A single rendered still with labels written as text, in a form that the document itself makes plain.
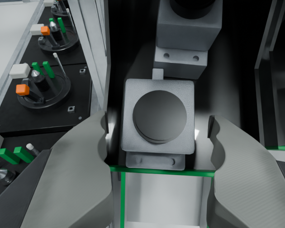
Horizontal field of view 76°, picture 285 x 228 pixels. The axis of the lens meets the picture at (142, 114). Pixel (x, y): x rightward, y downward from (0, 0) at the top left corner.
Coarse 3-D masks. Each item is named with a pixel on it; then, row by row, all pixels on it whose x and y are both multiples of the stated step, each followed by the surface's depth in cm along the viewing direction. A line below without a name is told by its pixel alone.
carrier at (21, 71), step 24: (24, 72) 55; (48, 72) 51; (72, 72) 57; (24, 96) 49; (48, 96) 48; (72, 96) 51; (0, 120) 46; (24, 120) 46; (48, 120) 46; (72, 120) 46
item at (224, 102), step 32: (128, 0) 20; (224, 0) 19; (256, 0) 16; (128, 32) 19; (224, 32) 19; (256, 32) 15; (128, 64) 18; (224, 64) 18; (256, 64) 15; (224, 96) 17; (256, 96) 15; (256, 128) 15; (192, 160) 16
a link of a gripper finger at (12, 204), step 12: (48, 156) 8; (36, 168) 7; (24, 180) 7; (36, 180) 7; (12, 192) 6; (24, 192) 6; (0, 204) 6; (12, 204) 6; (24, 204) 6; (0, 216) 5; (12, 216) 5; (24, 216) 6
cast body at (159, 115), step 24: (144, 96) 10; (168, 96) 10; (192, 96) 11; (144, 120) 10; (168, 120) 10; (192, 120) 11; (144, 144) 11; (168, 144) 11; (192, 144) 11; (144, 168) 14; (168, 168) 13
